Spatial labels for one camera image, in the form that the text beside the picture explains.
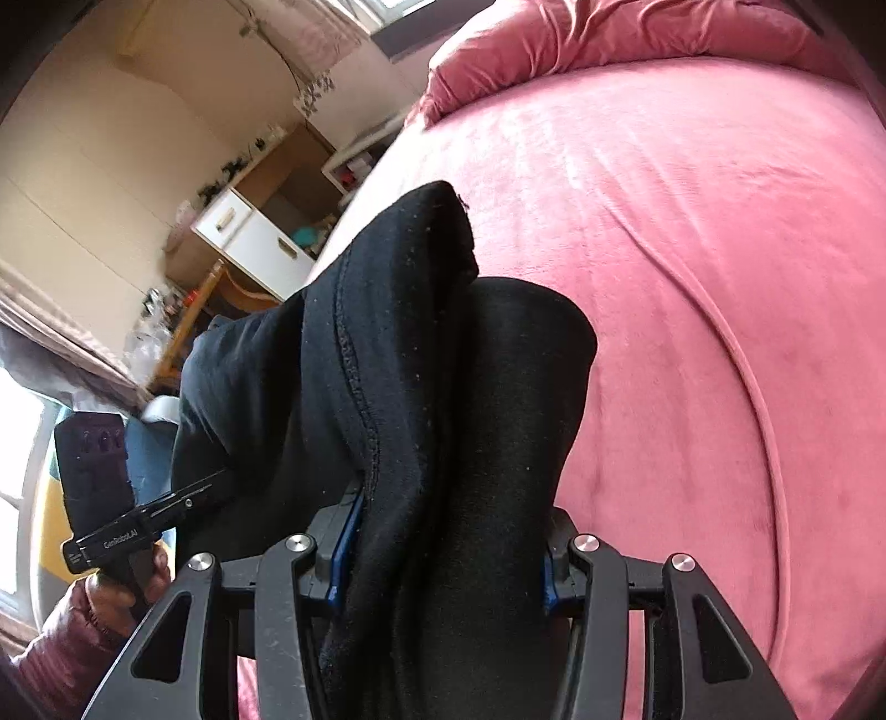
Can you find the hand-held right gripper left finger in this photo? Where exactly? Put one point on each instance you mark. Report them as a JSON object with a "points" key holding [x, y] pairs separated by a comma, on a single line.
{"points": [[345, 547]]}

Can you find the wooden chair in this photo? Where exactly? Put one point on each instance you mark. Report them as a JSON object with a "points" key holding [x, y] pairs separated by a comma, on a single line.
{"points": [[207, 304]]}

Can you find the pink quilt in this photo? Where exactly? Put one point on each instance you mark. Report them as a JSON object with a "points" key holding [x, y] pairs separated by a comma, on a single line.
{"points": [[588, 41]]}

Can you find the floral curtain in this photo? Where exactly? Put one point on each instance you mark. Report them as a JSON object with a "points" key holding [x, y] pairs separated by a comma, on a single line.
{"points": [[297, 48]]}

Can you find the white nightstand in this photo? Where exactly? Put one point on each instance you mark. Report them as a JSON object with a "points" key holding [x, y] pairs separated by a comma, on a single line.
{"points": [[360, 156]]}

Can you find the black pants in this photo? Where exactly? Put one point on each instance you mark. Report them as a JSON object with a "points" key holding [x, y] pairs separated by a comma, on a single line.
{"points": [[450, 381]]}

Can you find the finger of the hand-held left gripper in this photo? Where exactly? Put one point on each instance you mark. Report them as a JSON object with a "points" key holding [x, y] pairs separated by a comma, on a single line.
{"points": [[190, 495]]}

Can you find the blue cloth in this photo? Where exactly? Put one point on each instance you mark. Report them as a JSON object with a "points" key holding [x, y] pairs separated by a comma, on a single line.
{"points": [[152, 457]]}

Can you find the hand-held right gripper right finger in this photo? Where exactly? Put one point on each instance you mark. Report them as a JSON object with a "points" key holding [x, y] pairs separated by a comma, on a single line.
{"points": [[549, 588]]}

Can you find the person's left hand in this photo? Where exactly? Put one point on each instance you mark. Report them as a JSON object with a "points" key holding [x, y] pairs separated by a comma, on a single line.
{"points": [[121, 616]]}

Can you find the pink bed blanket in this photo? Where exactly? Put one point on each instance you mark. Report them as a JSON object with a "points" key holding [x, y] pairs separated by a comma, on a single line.
{"points": [[692, 311]]}

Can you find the teal bowl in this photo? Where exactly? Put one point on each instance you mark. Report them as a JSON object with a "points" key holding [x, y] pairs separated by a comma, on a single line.
{"points": [[305, 237]]}

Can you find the person's left forearm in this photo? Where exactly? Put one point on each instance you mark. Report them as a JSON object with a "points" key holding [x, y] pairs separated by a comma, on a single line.
{"points": [[66, 658]]}

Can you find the white drawer cabinet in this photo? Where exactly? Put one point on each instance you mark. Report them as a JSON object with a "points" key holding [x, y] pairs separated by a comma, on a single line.
{"points": [[253, 239]]}

